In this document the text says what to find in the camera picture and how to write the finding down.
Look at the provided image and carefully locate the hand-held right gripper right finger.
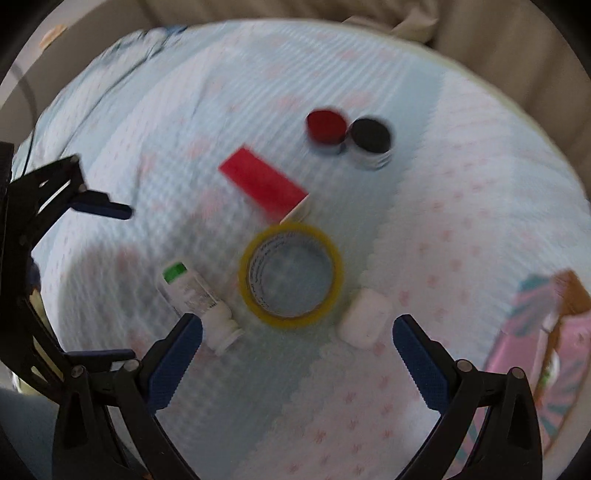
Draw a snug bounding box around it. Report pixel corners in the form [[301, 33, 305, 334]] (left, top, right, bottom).
[[392, 314, 544, 480]]

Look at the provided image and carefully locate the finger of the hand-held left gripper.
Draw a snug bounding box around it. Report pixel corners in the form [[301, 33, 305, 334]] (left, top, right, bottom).
[[21, 286, 137, 404], [8, 154, 134, 252]]

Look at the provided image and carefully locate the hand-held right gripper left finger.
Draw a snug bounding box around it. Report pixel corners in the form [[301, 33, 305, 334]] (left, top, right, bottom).
[[52, 313, 204, 480]]

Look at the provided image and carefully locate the white bottle green label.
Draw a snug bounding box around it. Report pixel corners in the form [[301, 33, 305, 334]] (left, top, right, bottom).
[[161, 261, 244, 356]]

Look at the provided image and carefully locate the white earbud case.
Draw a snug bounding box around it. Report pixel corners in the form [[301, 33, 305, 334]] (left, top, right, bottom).
[[337, 288, 394, 348]]

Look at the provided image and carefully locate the yellow tape roll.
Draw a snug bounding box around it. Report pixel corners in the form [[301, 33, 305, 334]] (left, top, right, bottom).
[[238, 223, 345, 330]]

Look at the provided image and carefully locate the red rectangular box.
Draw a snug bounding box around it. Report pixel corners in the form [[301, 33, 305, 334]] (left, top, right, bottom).
[[218, 145, 311, 225]]

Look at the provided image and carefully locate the light blue printed blanket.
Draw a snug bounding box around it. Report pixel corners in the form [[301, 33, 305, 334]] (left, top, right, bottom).
[[9, 21, 591, 480]]

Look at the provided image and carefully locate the black lid jar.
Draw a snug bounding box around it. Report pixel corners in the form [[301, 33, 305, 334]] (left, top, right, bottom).
[[347, 117, 394, 171]]

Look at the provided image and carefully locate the red lid jar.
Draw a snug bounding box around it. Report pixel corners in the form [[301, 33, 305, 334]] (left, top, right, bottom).
[[305, 109, 349, 156]]

